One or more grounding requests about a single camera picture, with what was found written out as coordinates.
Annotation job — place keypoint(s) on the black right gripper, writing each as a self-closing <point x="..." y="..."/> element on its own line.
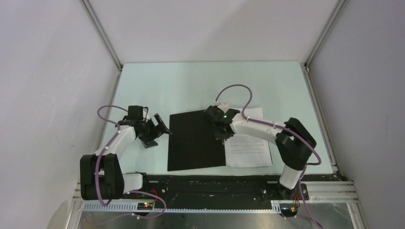
<point x="219" y="136"/>

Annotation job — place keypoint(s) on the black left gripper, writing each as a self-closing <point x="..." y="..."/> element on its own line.
<point x="160" y="128"/>

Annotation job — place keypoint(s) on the printed paper sheet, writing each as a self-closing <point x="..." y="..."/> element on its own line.
<point x="247" y="151"/>

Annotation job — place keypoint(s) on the red and black file folder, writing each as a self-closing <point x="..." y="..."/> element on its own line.
<point x="192" y="144"/>

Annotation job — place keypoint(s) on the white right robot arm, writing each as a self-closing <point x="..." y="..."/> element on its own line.
<point x="294" y="142"/>

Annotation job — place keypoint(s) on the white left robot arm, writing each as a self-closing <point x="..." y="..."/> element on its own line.
<point x="101" y="176"/>

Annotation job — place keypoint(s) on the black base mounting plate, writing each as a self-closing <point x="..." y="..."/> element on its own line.
<point x="211" y="185"/>

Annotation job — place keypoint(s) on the left controller board with LEDs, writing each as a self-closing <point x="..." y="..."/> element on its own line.
<point x="145" y="206"/>

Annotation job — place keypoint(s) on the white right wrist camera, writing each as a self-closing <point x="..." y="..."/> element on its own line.
<point x="223" y="106"/>

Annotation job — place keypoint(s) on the right controller board with wires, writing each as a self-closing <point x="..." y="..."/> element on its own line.
<point x="288" y="212"/>

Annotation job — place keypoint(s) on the aluminium front frame rail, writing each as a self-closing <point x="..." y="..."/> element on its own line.
<point x="313" y="192"/>

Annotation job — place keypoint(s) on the left aluminium corner post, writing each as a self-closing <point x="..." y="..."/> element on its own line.
<point x="94" y="19"/>

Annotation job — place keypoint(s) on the aluminium corner post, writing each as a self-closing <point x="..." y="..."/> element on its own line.
<point x="94" y="19"/>
<point x="325" y="32"/>

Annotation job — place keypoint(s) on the right aluminium corner post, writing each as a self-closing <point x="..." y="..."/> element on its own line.
<point x="325" y="32"/>

